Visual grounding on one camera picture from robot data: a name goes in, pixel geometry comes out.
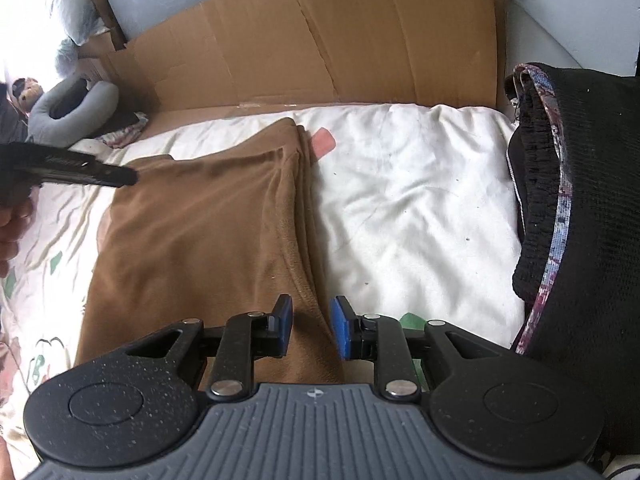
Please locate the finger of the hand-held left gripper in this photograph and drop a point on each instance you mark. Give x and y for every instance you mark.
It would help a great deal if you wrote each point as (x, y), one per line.
(117, 176)

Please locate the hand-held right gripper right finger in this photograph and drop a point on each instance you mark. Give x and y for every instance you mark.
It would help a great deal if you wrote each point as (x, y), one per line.
(340, 329)

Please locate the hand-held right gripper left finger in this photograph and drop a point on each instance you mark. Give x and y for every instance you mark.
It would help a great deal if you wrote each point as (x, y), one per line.
(286, 320)

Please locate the brown printed t-shirt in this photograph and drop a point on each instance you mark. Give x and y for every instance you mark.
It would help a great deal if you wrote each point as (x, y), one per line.
(200, 240)

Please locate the person's left hand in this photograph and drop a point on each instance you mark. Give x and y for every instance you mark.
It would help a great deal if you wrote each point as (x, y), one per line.
(12, 230)

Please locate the colourful patterned cloth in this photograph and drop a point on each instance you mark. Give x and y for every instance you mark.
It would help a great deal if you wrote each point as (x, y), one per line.
(127, 132)

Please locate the brown teddy bear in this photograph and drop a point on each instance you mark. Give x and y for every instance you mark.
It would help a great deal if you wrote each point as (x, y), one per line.
(27, 92)

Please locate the grey neck pillow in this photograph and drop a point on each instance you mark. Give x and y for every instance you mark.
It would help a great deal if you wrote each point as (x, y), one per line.
(90, 110)

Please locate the crumpled clear plastic bag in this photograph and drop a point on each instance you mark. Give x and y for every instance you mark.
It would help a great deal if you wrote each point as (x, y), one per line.
(66, 57)

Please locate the white bear print blanket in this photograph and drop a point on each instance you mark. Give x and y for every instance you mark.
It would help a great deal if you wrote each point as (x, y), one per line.
(415, 200)

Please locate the white pillow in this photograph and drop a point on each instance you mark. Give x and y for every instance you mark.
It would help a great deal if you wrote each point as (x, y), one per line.
(40, 0)

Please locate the brown cardboard sheet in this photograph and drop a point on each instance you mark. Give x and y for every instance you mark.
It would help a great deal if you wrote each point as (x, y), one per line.
(325, 45)

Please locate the black knit garment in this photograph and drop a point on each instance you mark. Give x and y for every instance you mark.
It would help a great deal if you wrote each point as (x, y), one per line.
(600, 210)

